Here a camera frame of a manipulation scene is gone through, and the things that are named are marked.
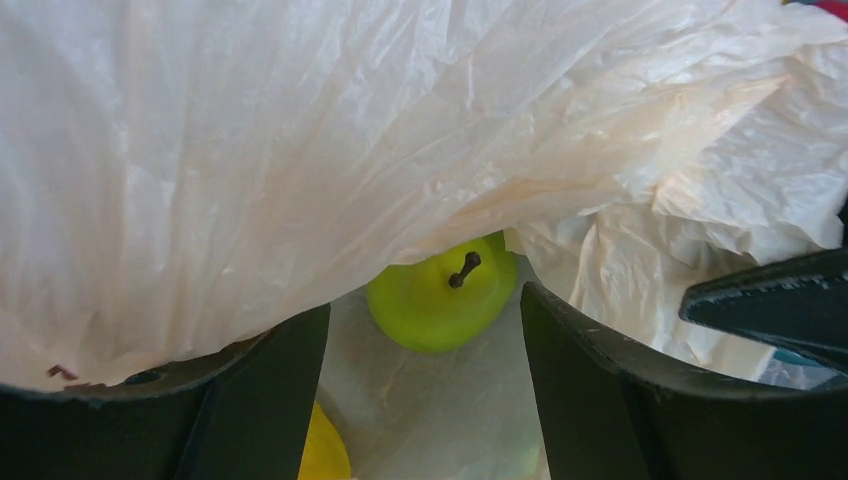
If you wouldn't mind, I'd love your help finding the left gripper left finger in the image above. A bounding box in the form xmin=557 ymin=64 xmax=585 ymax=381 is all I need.
xmin=1 ymin=305 xmax=331 ymax=479

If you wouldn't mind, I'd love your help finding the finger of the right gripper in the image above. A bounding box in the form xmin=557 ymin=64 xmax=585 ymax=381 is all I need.
xmin=679 ymin=248 xmax=847 ymax=374

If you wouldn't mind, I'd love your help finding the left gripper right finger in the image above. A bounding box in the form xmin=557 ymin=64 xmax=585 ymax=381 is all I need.
xmin=520 ymin=282 xmax=847 ymax=479

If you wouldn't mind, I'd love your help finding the green pear fake fruit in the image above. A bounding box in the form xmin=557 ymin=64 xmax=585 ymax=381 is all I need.
xmin=365 ymin=231 xmax=518 ymax=353

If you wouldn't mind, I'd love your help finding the beige plastic bag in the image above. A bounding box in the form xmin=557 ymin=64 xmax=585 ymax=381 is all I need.
xmin=1 ymin=1 xmax=847 ymax=479

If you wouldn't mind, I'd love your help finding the yellow lemon fake fruit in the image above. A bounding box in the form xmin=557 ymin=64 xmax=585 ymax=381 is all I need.
xmin=297 ymin=402 xmax=353 ymax=480

